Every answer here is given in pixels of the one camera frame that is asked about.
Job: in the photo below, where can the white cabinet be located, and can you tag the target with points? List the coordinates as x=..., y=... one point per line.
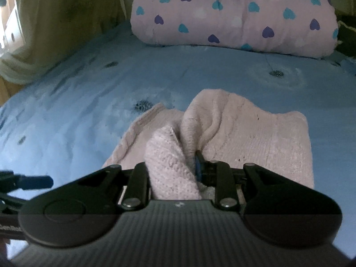
x=11, y=22

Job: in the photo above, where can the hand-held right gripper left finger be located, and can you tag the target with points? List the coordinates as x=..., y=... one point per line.
x=140, y=178

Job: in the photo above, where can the dark garment with white trim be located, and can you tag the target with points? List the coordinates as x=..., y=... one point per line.
x=346, y=36

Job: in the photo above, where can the pink heart-print quilt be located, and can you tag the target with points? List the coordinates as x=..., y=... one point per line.
x=222, y=25

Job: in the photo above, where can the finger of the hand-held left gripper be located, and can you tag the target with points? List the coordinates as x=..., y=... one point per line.
x=36, y=182
x=11, y=200

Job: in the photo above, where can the pink knitted sweater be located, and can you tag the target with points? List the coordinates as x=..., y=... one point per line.
x=250, y=133

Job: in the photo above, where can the olive curtain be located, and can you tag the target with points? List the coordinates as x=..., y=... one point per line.
x=64, y=33

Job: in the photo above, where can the blue dandelion bed sheet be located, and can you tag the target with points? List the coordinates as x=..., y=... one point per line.
x=83, y=111

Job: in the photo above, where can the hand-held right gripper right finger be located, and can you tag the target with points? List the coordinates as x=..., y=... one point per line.
x=198, y=169

